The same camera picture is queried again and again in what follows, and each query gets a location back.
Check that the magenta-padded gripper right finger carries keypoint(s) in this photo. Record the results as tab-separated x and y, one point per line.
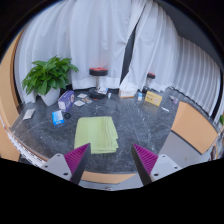
161	166

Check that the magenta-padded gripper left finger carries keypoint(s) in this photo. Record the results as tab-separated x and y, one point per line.
58	166

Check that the light green towel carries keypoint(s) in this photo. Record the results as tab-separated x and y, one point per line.
96	133

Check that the blue and white box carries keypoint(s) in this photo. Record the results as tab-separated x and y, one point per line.
57	117

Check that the orange upholstered seat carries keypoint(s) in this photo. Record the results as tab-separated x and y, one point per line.
193	126
6	100

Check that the small white wrapper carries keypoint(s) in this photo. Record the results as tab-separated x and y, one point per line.
165	109

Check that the white flat pouch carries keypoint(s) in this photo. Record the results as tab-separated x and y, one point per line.
29	114

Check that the purple cardboard box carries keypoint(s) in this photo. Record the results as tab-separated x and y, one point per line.
66	100

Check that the small flat printed packet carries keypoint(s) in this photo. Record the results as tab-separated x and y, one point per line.
87	99
82	95
79	103

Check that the yellow printed box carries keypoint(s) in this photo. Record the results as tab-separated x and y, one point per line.
153	98

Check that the small blue-white bottle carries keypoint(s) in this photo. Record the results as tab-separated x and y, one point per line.
140	96

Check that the white and orange box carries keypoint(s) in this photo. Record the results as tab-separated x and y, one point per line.
127	93

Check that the small white tube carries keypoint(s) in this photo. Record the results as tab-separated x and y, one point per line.
109	95

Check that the white book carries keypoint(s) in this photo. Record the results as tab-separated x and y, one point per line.
103	90

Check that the black red-rimmed bar stool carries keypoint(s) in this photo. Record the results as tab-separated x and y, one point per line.
151	75
98	71

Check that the green plant in white pot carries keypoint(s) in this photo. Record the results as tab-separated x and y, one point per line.
46	75

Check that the white curtain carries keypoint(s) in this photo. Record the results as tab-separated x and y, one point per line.
166	56
90	36

